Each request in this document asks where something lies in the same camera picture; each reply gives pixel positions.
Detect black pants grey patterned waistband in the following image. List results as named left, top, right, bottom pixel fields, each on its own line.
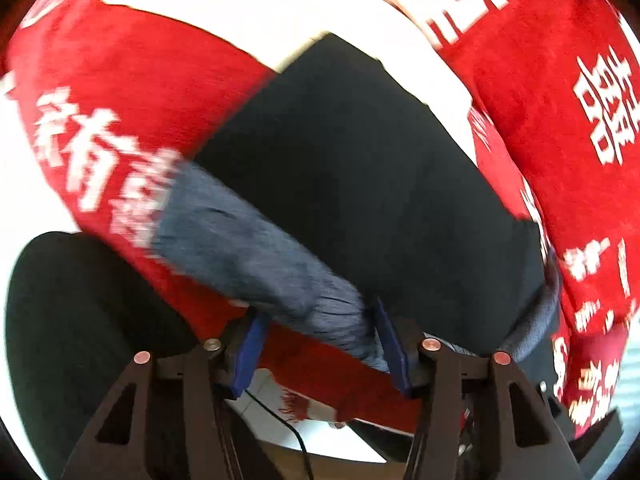
left=6, top=35, right=560, bottom=478

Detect red blanket white characters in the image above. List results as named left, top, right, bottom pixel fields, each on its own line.
left=3, top=0, right=639, bottom=437

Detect white bed sheet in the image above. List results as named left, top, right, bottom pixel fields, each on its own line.
left=0, top=0, right=482, bottom=480

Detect black cable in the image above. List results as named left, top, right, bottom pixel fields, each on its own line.
left=244, top=389, right=317, bottom=480

